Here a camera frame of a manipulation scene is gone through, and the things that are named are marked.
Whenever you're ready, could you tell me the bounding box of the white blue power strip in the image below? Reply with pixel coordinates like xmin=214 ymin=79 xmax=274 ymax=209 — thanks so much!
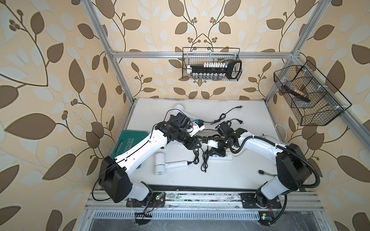
xmin=209 ymin=154 xmax=233 ymax=161

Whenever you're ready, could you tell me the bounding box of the dark green hair dryer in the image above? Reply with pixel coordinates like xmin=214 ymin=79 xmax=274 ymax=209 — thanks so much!
xmin=203 ymin=118 xmax=243 ymax=139

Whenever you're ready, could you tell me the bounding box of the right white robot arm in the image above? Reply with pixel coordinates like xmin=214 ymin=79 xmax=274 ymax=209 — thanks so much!
xmin=205 ymin=122 xmax=320 ymax=208

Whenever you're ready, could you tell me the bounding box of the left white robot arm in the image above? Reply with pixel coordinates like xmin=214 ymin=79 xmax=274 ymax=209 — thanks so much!
xmin=94 ymin=111 xmax=205 ymax=203

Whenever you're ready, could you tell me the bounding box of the green tool case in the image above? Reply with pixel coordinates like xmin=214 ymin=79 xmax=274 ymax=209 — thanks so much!
xmin=111 ymin=130 xmax=149 ymax=159

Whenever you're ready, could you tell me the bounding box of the small green led board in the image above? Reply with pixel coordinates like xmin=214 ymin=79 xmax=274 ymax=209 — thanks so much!
xmin=155 ymin=193 xmax=165 ymax=201

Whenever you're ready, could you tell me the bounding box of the brush in right basket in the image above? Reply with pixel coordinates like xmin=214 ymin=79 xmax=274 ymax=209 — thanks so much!
xmin=282 ymin=84 xmax=311 ymax=103

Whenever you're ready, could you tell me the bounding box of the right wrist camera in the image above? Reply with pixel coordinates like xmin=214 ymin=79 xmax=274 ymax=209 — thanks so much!
xmin=206 ymin=140 xmax=218 ymax=148

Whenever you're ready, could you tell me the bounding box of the socket set rail black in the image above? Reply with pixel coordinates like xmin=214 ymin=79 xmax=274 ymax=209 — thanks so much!
xmin=185 ymin=60 xmax=242 ymax=81

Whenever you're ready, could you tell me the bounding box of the back wire basket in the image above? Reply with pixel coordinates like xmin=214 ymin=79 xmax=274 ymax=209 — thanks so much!
xmin=182 ymin=47 xmax=242 ymax=81

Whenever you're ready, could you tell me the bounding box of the wire basket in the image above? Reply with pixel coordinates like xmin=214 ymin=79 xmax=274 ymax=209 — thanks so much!
xmin=182 ymin=47 xmax=242 ymax=81
xmin=274 ymin=60 xmax=352 ymax=126

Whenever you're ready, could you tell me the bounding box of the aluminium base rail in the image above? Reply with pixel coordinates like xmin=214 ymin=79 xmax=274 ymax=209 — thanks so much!
xmin=82 ymin=191 xmax=326 ymax=223

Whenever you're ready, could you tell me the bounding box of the right wire basket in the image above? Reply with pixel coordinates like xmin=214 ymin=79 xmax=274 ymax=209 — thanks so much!
xmin=274 ymin=60 xmax=352 ymax=126

